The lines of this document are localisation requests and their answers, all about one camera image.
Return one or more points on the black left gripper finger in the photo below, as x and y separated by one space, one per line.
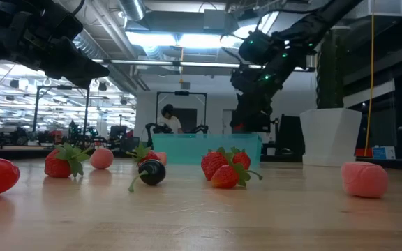
77 62
81 83

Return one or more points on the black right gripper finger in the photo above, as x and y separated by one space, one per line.
256 111
242 108

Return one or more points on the red toy strawberry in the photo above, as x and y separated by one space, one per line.
243 159
56 167
225 177
147 157
212 164

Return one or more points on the teal translucent plastic container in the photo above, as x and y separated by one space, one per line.
187 148

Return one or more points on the pink toy peach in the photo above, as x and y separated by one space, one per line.
364 179
101 159
163 158

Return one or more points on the black toy cherry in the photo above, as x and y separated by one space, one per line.
154 172

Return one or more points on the black background robot arm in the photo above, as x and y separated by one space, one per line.
152 129
201 129

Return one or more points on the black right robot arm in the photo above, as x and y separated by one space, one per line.
319 21

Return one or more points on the small black monitor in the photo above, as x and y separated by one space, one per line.
118 131

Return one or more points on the person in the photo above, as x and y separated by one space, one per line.
171 123

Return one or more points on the white hexagonal planter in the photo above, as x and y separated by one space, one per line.
330 136

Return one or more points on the overhead rig crossbar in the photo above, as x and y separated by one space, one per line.
173 63

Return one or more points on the red box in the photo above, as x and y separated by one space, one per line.
363 152

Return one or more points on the blue box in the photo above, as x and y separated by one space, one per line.
383 152

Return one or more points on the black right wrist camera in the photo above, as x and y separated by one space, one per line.
257 47

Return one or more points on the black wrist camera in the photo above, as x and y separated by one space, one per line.
63 22
257 47

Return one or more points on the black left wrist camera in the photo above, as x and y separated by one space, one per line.
63 22

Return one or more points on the black rig frame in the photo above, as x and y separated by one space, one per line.
35 111
156 104

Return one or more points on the black aluminium table frame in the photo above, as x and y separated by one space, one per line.
389 164

